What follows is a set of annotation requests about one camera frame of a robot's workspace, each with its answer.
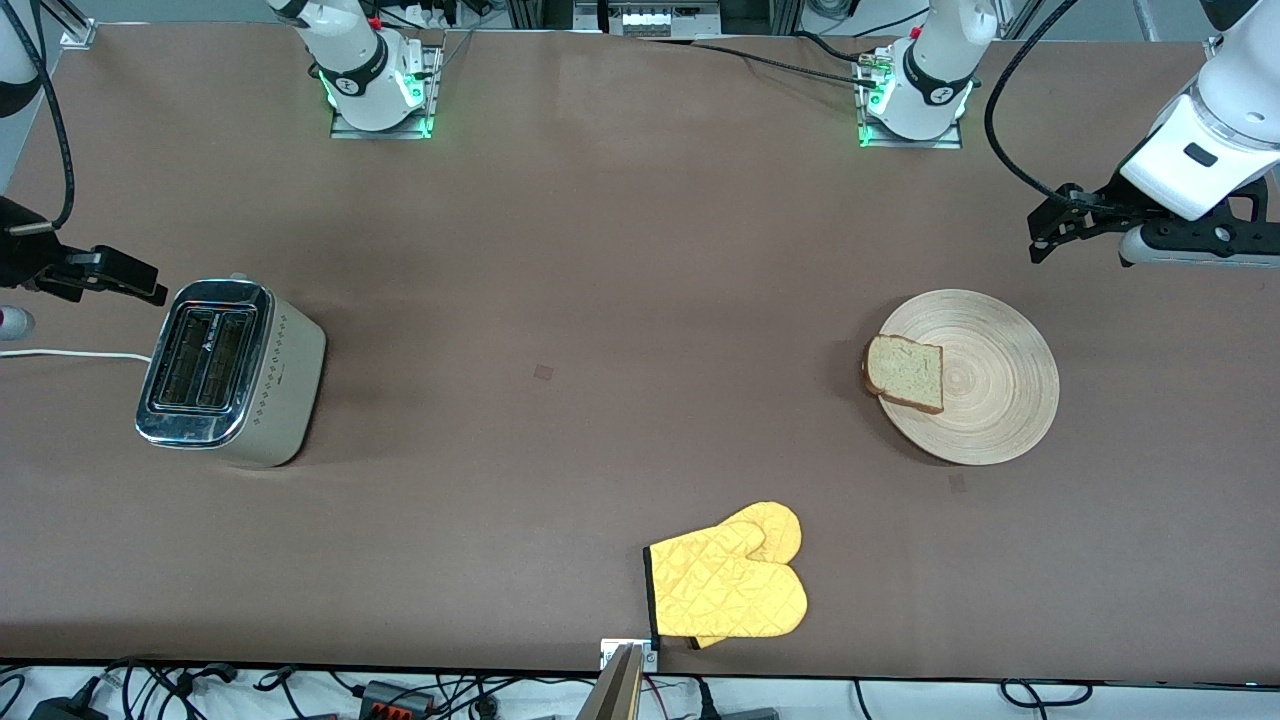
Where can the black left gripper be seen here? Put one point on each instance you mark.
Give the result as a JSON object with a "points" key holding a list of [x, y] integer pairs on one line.
{"points": [[1103, 212]]}

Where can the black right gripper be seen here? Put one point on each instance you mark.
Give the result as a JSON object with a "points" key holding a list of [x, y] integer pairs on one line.
{"points": [[22, 256]]}

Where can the round wooden plate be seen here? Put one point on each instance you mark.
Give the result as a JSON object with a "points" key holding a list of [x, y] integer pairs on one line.
{"points": [[1000, 380]]}

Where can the brown bread slice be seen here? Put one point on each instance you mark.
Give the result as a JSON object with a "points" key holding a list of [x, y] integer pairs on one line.
{"points": [[905, 372]]}

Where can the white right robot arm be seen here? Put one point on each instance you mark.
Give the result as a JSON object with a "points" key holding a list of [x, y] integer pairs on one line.
{"points": [[360, 70]]}

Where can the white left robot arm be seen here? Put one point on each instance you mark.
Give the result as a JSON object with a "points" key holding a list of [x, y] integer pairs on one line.
{"points": [[1220, 130]]}

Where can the beige chrome two-slot toaster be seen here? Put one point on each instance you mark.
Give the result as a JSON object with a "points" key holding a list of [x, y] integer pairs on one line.
{"points": [[280, 390]]}

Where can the black power adapter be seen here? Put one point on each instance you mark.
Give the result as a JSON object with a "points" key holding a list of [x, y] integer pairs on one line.
{"points": [[65, 710]]}

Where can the grey electrical connector box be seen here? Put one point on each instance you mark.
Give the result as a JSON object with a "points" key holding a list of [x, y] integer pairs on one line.
{"points": [[645, 20]]}

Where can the yellow quilted oven mitt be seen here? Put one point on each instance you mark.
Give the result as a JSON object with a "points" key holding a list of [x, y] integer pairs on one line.
{"points": [[708, 642], [725, 585]]}

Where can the black orange connector box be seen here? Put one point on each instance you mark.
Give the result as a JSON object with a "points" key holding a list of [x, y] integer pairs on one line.
{"points": [[395, 700]]}

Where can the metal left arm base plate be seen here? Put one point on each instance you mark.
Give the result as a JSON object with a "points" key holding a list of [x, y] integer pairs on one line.
{"points": [[910, 144]]}

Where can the silver table corner bracket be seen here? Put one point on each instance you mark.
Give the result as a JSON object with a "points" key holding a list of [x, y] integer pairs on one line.
{"points": [[80, 35], [1215, 48]]}

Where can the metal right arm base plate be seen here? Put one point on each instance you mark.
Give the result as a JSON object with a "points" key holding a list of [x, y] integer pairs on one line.
{"points": [[431, 85]]}

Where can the silver camera mount bracket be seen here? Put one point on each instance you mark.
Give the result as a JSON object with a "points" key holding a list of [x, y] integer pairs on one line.
{"points": [[610, 652]]}

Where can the tan camera mount beam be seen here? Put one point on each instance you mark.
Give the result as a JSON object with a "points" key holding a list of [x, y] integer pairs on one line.
{"points": [[615, 695]]}

